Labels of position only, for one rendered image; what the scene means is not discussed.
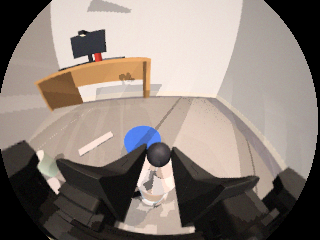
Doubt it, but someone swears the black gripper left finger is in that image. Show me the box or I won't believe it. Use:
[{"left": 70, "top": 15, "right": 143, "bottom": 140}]
[{"left": 56, "top": 143, "right": 148, "bottom": 223}]

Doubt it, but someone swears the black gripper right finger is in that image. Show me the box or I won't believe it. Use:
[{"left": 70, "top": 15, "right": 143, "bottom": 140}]
[{"left": 171, "top": 147, "right": 260, "bottom": 228}]

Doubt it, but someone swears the glass french press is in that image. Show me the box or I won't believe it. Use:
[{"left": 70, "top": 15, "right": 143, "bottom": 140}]
[{"left": 132, "top": 141, "right": 175, "bottom": 205}]

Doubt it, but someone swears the beige flat bar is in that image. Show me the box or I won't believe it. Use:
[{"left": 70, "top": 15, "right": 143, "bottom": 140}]
[{"left": 79, "top": 132, "right": 115, "bottom": 157}]

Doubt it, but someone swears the blue short cylinder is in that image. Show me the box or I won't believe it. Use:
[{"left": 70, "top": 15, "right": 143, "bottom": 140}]
[{"left": 124, "top": 127, "right": 161, "bottom": 153}]

